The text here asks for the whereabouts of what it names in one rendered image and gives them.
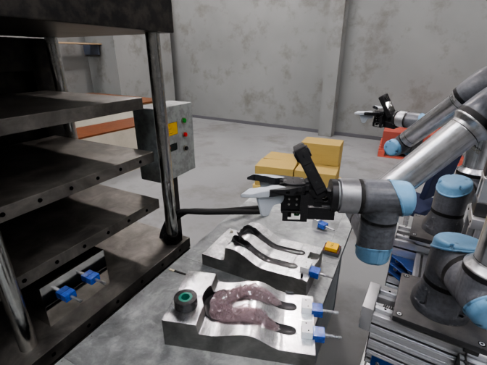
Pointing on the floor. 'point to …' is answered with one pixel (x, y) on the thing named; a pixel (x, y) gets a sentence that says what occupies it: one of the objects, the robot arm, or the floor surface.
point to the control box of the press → (185, 158)
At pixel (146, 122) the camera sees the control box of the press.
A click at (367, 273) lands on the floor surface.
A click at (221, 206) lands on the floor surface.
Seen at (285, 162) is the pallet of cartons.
